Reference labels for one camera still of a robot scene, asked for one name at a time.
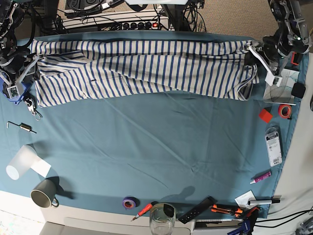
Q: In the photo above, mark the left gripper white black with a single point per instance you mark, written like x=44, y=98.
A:
x=272, y=67

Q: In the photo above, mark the white paper card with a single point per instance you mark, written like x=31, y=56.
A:
x=242, y=200

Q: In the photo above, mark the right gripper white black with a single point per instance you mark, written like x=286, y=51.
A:
x=29, y=71

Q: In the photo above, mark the purple glue tube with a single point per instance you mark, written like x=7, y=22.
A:
x=261, y=177

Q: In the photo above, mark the clear plastic bit case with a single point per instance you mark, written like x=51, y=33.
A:
x=272, y=139

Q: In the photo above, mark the clear glass jar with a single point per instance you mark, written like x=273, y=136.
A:
x=162, y=219

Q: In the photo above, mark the orange black utility knife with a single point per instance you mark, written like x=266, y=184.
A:
x=226, y=209

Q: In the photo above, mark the red tape roll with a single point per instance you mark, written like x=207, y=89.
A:
x=285, y=111

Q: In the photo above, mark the blue black bar clamp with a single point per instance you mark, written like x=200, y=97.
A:
x=247, y=225

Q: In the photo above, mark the black hex key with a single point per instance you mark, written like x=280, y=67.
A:
x=12, y=123

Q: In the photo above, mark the blue clamp block black knob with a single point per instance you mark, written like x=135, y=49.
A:
x=14, y=93

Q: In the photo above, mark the teal table cloth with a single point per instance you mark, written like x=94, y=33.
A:
x=171, y=146

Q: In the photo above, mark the black power strip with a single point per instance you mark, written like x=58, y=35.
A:
x=135, y=26

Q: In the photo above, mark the metal carabiner key clip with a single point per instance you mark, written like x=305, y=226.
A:
x=31, y=105

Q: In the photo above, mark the orange handled screwdriver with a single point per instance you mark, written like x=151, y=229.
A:
x=145, y=210

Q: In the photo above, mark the red cube block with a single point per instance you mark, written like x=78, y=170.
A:
x=265, y=115

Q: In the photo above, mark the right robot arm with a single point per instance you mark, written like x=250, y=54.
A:
x=18, y=65

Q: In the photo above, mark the white marker pen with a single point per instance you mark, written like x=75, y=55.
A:
x=263, y=202

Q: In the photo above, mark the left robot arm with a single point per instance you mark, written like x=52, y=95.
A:
x=291, y=36

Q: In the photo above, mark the orange black clamp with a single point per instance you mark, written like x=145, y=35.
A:
x=296, y=58

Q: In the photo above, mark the black square box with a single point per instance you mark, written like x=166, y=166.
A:
x=298, y=90

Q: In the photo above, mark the black remote control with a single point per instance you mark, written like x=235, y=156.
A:
x=197, y=210

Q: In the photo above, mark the grey patterned notebook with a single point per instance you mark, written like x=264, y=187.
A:
x=282, y=94

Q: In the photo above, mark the grey ceramic mug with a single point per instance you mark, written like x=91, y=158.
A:
x=43, y=195

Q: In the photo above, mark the purple tape roll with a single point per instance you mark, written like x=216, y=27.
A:
x=130, y=202

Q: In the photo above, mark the blue white striped T-shirt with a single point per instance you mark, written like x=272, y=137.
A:
x=76, y=70

